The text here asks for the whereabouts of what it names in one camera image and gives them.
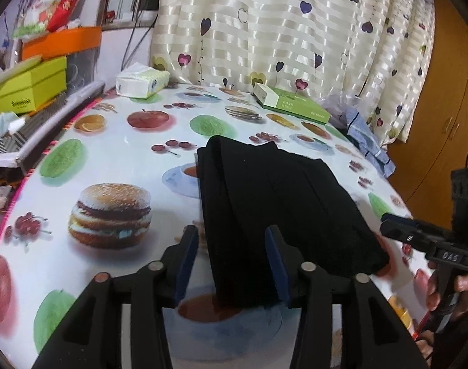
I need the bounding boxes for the fruit and burger print tablecloth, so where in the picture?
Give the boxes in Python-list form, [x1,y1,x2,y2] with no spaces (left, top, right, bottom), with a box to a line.
[0,82,434,369]

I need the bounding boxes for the flat green box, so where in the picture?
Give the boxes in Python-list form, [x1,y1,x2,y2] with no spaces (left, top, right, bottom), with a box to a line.
[252,82,331,125]

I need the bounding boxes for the dark patterned flat box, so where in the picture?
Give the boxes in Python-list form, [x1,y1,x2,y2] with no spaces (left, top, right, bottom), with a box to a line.
[0,81,106,170]

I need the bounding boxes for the yellow-green shoe box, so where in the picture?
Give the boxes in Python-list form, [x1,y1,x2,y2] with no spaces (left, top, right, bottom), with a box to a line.
[0,56,68,115]

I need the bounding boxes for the black hanging cable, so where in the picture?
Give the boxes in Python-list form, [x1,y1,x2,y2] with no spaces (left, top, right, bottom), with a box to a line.
[120,0,169,70]

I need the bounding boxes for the colourful snack bag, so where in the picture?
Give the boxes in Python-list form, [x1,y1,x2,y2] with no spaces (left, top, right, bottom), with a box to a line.
[11,0,83,39]

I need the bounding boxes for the wooden wardrobe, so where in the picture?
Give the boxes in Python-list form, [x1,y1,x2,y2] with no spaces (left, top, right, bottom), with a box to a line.
[383,0,468,235]

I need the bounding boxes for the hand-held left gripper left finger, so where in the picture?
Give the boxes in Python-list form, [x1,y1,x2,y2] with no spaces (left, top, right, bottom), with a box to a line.
[32,225,201,369]

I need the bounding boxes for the clear plastic bag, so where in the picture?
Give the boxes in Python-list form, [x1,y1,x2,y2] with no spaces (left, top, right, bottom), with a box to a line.
[318,93,369,131]

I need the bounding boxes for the blue striped cloth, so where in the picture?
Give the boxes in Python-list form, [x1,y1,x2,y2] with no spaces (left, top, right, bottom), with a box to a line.
[345,108,396,178]

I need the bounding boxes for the white green tissue pack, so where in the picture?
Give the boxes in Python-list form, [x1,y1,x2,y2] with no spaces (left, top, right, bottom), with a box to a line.
[116,65,171,98]

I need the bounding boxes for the orange box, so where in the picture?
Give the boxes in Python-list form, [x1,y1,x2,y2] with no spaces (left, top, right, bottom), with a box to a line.
[22,26,103,61]

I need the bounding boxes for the striped heart print curtain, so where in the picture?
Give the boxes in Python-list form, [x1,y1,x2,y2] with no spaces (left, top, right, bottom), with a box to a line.
[149,0,436,147]

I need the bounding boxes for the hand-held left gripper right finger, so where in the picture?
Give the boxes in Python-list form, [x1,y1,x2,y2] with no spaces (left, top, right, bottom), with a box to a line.
[265,225,428,369]

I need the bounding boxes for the long red box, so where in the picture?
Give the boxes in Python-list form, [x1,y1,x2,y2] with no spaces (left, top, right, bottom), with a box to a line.
[45,0,100,33]

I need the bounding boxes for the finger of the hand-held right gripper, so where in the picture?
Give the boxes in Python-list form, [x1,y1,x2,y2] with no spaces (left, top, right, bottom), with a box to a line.
[380,212,451,255]

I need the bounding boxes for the black pants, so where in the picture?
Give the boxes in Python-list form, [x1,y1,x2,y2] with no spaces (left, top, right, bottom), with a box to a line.
[195,135,391,310]

